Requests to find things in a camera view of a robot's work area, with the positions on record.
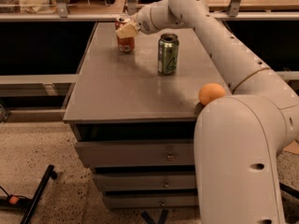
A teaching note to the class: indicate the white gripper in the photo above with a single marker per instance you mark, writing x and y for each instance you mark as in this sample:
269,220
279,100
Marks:
142,21

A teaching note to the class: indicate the red coke can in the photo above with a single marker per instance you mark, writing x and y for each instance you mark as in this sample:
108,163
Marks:
126,44

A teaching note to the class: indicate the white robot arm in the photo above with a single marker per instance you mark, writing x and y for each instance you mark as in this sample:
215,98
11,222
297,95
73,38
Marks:
237,137

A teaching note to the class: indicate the green soda can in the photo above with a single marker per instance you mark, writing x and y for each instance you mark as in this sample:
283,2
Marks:
168,53

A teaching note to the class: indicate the orange fruit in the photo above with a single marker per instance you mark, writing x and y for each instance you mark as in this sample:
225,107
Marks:
210,92

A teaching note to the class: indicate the grey drawer cabinet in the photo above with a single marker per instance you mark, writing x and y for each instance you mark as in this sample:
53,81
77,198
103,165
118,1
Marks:
119,97

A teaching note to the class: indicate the top grey drawer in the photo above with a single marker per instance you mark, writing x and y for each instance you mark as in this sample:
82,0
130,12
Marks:
135,153

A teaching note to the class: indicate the grey drawer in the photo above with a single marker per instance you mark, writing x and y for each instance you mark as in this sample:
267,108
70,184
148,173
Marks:
150,200
145,181
135,153

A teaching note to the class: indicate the middle grey drawer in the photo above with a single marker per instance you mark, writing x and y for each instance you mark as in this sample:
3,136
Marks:
145,181

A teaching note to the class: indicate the black stand leg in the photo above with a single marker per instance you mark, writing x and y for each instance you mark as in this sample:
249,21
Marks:
29,211

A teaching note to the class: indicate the bottom grey drawer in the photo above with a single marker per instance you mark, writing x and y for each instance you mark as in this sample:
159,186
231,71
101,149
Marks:
150,200

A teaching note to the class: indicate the cardboard box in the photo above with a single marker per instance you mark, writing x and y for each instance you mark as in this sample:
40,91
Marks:
293,148

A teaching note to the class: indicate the black chair caster leg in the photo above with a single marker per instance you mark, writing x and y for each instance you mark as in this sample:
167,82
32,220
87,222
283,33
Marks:
293,192

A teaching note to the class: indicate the metal shelf rail frame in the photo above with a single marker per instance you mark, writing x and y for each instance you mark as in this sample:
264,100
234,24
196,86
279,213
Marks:
99,11

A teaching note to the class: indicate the orange clip on cable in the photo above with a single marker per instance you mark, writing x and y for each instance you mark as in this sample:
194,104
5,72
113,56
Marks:
13,200

